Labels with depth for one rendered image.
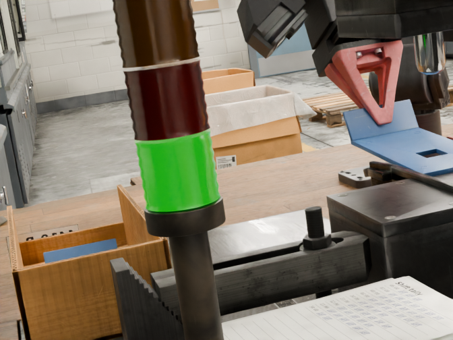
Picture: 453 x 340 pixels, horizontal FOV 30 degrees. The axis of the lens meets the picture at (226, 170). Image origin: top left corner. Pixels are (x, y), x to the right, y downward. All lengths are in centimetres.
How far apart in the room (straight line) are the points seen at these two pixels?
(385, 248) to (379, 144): 22
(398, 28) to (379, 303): 18
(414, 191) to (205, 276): 26
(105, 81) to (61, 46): 73
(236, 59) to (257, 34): 1087
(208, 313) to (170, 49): 13
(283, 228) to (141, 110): 44
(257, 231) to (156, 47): 46
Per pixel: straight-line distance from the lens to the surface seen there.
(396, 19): 56
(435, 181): 66
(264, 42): 81
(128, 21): 40
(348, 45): 81
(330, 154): 126
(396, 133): 82
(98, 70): 1143
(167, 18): 39
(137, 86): 40
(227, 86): 474
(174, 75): 39
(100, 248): 83
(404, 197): 63
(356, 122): 81
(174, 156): 40
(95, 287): 66
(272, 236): 81
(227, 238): 82
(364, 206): 62
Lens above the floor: 115
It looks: 11 degrees down
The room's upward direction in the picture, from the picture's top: 8 degrees counter-clockwise
